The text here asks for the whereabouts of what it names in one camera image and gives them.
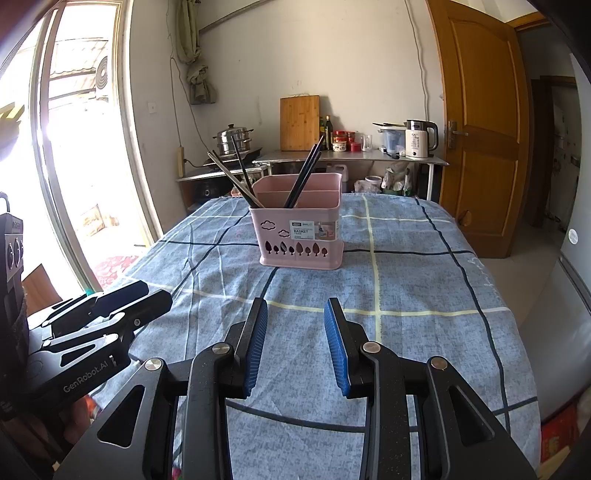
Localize beige tied curtain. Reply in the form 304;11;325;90
178;0;218;106

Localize black induction cooker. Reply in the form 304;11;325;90
203;148;264;168

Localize black chopstick silver handle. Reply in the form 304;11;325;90
230;137;259;206
284;145;319;209

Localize black chopstick silver band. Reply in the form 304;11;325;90
283;148;315;209

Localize white wall cable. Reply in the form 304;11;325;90
404;0;430;123

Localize wooden door frame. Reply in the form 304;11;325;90
508;11;555;33

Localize cream chopstick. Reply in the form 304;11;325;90
206;150;259;204

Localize low steel shelf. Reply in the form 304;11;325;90
175;164;269;217

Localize blue checked tablecloth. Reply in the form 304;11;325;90
88;191;541;480

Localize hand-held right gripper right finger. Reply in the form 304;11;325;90
323;298;539;480

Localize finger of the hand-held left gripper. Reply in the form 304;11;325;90
30;290;174;370
44;281;149;330

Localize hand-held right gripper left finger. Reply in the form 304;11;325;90
52;298;269;480

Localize wooden door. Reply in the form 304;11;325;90
425;0;532;259

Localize black chopstick gold band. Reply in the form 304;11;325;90
285;142;322;209

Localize clear lidded plastic container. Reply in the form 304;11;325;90
373;121;409;155

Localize stainless steel table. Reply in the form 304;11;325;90
252;148;450;201

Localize crumpled plastic bags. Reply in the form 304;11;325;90
382;161;414;195

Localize red patterned rug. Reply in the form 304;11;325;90
92;254;139;289

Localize steel steamer pot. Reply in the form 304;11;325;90
212;123;254;157

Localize white electric kettle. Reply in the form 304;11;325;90
404;119;439;161

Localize wooden cutting board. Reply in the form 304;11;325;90
279;95;321;152

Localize pink plastic basket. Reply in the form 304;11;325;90
248;174;345;271

